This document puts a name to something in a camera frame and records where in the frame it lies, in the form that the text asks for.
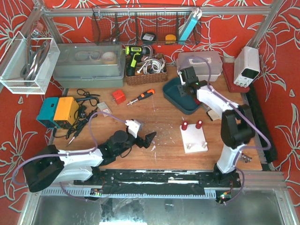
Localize orange black screwdriver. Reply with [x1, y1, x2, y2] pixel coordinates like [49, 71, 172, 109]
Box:
[127, 89, 155, 105]

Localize large red spring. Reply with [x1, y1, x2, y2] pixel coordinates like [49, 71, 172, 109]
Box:
[195, 120, 203, 129]

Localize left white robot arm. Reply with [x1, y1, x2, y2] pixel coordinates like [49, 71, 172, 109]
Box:
[22, 130, 157, 193]

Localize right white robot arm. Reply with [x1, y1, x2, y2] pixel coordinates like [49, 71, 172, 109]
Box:
[177, 67, 255, 184]

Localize white plastic lidded box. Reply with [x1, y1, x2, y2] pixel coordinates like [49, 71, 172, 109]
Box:
[176, 51, 223, 82]

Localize teal plastic tray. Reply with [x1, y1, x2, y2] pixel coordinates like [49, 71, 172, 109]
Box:
[162, 77, 200, 115]

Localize small clear screw box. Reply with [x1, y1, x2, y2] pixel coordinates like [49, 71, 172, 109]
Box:
[97, 102, 112, 117]

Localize beige work glove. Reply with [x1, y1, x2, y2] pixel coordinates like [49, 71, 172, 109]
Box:
[204, 102, 239, 121]

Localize soldering iron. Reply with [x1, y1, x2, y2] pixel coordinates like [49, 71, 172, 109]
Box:
[66, 132, 78, 147]

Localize white peg board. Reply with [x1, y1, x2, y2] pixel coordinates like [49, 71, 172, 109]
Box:
[180, 124, 208, 154]

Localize red cube adapter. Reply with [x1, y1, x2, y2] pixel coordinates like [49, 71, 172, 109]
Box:
[112, 90, 126, 105]

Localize yellow tape measure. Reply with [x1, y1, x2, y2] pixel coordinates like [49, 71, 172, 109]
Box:
[165, 34, 177, 45]

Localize brown wicker basket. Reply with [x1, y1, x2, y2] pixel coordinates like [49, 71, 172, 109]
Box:
[125, 53, 167, 85]

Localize white power supply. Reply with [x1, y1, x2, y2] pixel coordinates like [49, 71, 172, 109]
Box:
[233, 46, 260, 88]

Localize yellow soldering station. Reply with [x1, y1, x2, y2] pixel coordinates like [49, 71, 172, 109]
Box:
[53, 97, 79, 129]

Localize green black drill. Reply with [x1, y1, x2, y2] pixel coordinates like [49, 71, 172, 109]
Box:
[125, 45, 150, 76]

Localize blue white case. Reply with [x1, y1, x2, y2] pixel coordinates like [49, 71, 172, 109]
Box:
[178, 8, 203, 44]

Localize teal device box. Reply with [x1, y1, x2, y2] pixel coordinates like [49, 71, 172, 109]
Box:
[36, 97, 60, 128]

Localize grey plastic storage box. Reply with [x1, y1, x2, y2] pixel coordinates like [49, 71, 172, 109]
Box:
[53, 43, 126, 89]

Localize clear acrylic box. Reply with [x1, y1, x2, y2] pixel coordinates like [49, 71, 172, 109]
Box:
[0, 32, 60, 95]

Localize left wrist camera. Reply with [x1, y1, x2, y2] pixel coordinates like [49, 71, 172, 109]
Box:
[125, 120, 143, 138]

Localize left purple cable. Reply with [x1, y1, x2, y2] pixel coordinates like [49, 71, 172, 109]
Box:
[13, 112, 128, 202]

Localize purple cable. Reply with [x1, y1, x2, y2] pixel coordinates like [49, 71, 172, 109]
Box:
[177, 57, 272, 204]
[13, 112, 128, 202]

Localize white coiled cables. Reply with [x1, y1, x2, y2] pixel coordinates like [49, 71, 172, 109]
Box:
[137, 58, 166, 75]

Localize black tangled cables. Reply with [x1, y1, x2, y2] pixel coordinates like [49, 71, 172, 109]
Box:
[52, 88, 101, 141]

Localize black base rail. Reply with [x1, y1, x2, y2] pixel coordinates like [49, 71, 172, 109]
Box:
[74, 169, 241, 196]

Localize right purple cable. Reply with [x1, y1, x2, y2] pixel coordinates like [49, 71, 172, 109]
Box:
[177, 57, 272, 204]

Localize black wire basket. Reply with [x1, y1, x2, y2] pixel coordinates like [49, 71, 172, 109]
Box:
[92, 13, 201, 45]

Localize grey coiled cable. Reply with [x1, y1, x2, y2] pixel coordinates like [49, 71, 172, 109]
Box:
[20, 37, 51, 86]

